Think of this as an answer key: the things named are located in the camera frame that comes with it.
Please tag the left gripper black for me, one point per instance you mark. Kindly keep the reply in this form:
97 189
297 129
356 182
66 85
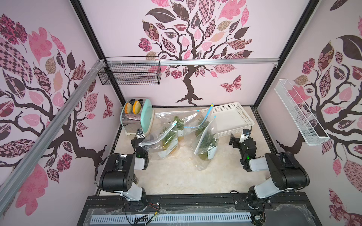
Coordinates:
136 142

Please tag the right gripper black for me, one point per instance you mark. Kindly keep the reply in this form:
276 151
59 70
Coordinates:
236 141

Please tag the zip-top bag clear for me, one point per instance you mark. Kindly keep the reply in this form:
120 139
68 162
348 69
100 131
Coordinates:
153 143
186 121
197 162

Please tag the pineapple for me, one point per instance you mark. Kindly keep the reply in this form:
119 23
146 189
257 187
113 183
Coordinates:
207 141
179 128
169 144

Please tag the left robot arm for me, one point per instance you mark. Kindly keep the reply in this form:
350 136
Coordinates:
118 174

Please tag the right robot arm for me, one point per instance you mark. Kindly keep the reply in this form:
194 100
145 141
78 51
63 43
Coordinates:
286 173

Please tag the silver toaster mint side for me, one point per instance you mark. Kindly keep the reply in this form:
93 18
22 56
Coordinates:
144 120

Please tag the left bread slice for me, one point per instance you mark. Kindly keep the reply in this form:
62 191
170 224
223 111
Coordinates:
128 108

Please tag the bread slice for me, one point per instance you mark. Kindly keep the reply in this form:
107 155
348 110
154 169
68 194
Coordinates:
128 108
137 107

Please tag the white plastic basket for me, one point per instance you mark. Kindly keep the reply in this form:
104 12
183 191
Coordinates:
231 118

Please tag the right bread slice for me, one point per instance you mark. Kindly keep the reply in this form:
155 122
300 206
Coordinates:
137 107

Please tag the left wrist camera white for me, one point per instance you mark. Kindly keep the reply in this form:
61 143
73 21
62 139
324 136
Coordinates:
139 134

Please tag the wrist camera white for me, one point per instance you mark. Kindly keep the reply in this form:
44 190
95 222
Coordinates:
245 134
139 134

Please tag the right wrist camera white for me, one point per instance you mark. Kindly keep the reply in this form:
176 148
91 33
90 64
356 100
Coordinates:
245 134

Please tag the white wire wall shelf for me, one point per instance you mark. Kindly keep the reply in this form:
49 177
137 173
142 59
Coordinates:
294 99

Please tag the black wire wall basket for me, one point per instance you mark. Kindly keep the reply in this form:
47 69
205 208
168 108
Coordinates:
131 70

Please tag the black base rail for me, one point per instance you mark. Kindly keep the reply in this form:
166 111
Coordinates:
284 209

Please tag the white slotted cable duct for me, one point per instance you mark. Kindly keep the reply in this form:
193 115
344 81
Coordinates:
163 218

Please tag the aluminium frame bar back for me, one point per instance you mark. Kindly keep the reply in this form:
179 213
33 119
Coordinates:
201 61

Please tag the aluminium frame bar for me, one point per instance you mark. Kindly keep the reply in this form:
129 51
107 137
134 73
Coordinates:
201 61
17 177

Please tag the aluminium frame bar left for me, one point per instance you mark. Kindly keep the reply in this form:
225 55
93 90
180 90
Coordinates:
17 177

